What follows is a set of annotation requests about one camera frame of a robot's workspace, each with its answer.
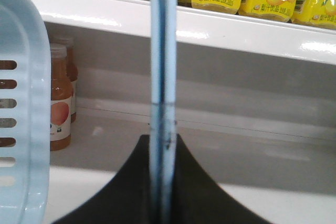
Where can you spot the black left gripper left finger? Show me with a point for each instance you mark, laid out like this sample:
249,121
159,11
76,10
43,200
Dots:
125,198

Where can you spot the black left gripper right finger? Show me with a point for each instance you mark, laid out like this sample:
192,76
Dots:
197,198

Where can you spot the light blue shopping basket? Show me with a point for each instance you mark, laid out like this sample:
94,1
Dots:
24,40

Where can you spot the white supermarket shelf unit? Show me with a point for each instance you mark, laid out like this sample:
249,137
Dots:
255,105

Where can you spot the peach juice bottle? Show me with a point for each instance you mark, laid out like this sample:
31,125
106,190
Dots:
61,94
72,70

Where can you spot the peach juice bottle behind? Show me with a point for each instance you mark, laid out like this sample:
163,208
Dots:
72,70

